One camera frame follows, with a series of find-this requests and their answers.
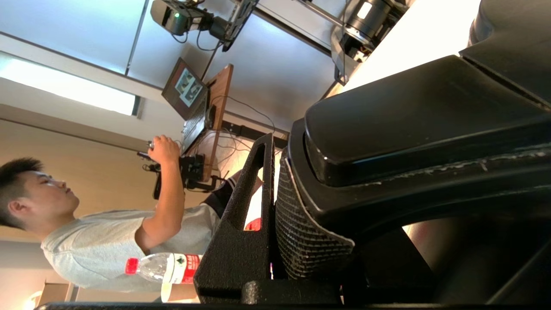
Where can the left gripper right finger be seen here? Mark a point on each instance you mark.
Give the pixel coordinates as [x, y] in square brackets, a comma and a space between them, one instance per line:
[387, 267]

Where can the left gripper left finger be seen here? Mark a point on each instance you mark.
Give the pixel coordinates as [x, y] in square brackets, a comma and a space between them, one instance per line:
[232, 258]

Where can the black electric kettle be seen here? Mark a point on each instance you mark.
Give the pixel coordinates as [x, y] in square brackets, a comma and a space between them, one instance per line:
[430, 120]

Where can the red tomato shaped timer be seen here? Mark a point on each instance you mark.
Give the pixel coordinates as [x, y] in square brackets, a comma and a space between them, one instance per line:
[254, 224]

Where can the plastic water bottle red cap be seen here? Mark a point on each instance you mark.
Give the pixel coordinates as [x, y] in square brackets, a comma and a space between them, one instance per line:
[172, 267]

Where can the person in grey t-shirt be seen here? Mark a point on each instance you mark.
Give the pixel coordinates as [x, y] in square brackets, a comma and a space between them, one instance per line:
[107, 241]

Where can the black laptop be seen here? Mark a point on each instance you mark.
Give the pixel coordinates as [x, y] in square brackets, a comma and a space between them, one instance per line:
[185, 86]

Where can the black camera with green light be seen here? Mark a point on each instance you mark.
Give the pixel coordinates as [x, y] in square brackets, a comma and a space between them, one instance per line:
[176, 17]

